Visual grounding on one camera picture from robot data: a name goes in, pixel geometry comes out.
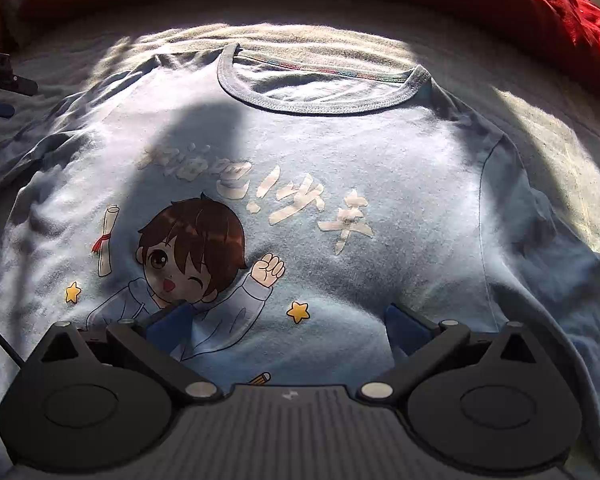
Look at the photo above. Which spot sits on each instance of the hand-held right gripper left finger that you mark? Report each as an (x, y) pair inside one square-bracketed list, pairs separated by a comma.
[(172, 329)]

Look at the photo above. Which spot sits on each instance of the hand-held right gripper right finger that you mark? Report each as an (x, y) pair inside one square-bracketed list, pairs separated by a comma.
[(405, 331)]

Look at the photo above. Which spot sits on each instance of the light blue cartoon t-shirt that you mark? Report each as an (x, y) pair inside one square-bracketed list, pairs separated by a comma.
[(405, 170)]

